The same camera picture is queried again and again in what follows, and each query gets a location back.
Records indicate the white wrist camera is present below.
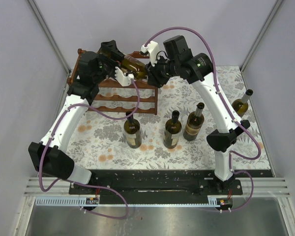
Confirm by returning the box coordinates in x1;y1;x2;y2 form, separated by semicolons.
140;41;160;67
115;67;134;87

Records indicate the floral patterned table mat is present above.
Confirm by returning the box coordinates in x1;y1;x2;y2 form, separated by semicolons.
66;66;270;170

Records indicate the wine bottle brown label front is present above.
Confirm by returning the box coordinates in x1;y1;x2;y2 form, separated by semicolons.
183;102;205;141

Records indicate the white slotted cable duct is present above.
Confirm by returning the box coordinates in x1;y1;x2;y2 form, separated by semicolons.
35;196;233;208

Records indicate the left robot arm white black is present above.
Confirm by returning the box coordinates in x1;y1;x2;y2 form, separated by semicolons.
28;40;124;194

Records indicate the wine bottle brown label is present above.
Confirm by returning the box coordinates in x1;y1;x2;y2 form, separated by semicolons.
98;48;149;81
183;102;205;141

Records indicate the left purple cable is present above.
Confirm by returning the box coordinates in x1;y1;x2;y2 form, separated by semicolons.
37;78;141;219

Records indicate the purple cable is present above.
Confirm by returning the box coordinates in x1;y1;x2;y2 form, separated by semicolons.
37;78;141;219
142;27;264;213

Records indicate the brown wooden wine rack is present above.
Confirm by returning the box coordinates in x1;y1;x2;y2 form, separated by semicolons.
66;48;158;115

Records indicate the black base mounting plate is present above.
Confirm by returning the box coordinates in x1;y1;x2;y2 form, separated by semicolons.
68;169;244;197

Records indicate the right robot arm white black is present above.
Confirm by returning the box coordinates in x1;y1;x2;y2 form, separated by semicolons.
141;35;250;195

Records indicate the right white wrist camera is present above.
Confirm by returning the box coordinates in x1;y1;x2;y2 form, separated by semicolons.
140;41;160;67

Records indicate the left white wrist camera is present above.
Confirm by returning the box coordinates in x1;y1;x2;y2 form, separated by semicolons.
115;67;134;87

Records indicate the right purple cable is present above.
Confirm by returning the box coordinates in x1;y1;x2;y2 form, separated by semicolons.
142;27;264;213

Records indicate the wine bottle brown label back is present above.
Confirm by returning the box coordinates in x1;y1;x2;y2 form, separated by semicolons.
98;48;149;81

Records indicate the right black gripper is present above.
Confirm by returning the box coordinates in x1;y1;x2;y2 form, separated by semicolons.
143;54;179;89

